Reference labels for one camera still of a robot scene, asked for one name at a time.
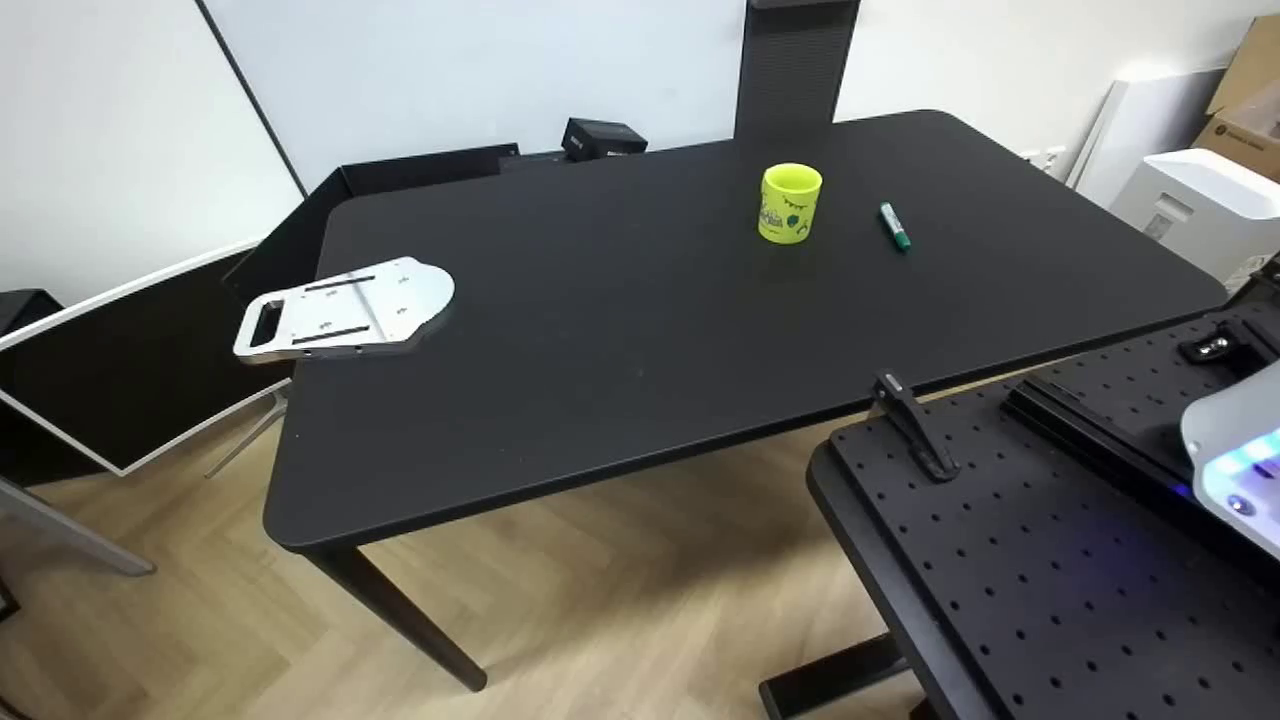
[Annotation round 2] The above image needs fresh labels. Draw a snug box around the black table leg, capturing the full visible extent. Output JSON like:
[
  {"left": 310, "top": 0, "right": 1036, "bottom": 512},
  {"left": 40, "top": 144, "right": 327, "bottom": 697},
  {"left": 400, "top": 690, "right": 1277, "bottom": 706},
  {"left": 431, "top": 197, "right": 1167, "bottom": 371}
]
[{"left": 311, "top": 550, "right": 489, "bottom": 691}]

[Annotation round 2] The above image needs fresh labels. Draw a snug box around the black perforated breadboard table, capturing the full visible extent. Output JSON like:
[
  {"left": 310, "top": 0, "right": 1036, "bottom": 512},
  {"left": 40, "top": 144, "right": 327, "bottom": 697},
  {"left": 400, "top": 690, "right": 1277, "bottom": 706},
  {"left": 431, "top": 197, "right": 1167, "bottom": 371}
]
[{"left": 808, "top": 310, "right": 1280, "bottom": 720}]

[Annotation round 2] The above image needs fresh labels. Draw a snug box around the yellow-green mug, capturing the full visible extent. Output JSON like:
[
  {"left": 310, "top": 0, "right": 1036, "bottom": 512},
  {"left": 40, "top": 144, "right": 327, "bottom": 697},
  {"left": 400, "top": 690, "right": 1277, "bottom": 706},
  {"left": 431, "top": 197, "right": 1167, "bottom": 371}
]
[{"left": 756, "top": 166, "right": 824, "bottom": 243}]

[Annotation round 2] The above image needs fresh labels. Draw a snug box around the white framed black panel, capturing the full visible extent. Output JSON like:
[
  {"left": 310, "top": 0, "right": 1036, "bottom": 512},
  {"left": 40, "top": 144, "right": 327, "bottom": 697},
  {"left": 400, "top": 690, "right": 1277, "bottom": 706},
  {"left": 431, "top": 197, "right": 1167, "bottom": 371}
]
[{"left": 0, "top": 257, "right": 289, "bottom": 483}]

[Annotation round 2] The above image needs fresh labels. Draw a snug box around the whiteboard panel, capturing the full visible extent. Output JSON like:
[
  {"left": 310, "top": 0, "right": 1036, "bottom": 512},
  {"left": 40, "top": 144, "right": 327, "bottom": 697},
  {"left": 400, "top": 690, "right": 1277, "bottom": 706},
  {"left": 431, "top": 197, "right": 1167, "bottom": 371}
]
[{"left": 198, "top": 0, "right": 744, "bottom": 188}]

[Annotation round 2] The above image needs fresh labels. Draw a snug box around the green white marker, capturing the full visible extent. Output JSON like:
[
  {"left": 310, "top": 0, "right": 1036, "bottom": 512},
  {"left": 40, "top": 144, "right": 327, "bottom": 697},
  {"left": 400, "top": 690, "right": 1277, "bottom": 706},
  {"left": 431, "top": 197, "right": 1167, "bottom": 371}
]
[{"left": 875, "top": 202, "right": 914, "bottom": 251}]

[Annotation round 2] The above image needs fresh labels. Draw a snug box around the cardboard box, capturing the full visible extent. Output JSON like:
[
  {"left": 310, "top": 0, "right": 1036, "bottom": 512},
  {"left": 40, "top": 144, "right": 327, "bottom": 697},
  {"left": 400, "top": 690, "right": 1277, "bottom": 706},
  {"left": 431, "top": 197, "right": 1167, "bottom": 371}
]
[{"left": 1195, "top": 14, "right": 1280, "bottom": 182}]

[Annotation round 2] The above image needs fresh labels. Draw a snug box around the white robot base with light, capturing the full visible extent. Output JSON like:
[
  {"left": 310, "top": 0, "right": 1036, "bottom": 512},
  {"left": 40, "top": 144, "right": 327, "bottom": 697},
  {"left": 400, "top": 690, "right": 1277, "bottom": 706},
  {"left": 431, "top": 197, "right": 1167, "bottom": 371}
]
[{"left": 1179, "top": 361, "right": 1280, "bottom": 560}]

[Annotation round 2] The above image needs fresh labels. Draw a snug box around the black vertical pillar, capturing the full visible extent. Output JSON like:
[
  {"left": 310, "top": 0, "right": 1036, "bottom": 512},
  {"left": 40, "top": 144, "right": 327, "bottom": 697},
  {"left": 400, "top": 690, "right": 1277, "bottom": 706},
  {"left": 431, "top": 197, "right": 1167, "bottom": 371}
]
[{"left": 736, "top": 0, "right": 860, "bottom": 140}]

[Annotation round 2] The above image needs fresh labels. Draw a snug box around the white flat mounting plate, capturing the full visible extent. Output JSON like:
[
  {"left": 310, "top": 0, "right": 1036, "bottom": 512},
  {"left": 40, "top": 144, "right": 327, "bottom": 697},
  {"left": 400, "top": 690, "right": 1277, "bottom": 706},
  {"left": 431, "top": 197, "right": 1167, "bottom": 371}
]
[{"left": 232, "top": 257, "right": 458, "bottom": 366}]

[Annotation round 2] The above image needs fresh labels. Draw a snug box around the black clamp on breadboard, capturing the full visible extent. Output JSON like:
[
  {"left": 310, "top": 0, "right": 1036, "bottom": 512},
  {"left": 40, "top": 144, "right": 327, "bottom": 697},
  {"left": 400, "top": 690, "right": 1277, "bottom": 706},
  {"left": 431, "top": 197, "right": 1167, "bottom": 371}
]
[{"left": 875, "top": 371, "right": 962, "bottom": 483}]

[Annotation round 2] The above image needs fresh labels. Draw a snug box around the white box device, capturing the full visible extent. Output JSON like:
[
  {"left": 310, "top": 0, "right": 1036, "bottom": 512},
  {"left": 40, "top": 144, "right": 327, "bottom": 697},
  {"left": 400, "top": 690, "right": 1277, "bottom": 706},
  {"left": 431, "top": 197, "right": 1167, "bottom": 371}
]
[{"left": 1111, "top": 148, "right": 1280, "bottom": 291}]

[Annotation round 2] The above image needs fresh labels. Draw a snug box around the small black box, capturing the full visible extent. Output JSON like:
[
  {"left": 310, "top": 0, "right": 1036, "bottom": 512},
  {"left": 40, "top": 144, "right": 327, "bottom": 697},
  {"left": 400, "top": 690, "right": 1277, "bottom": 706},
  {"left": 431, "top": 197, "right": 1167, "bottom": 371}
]
[{"left": 562, "top": 118, "right": 649, "bottom": 159}]

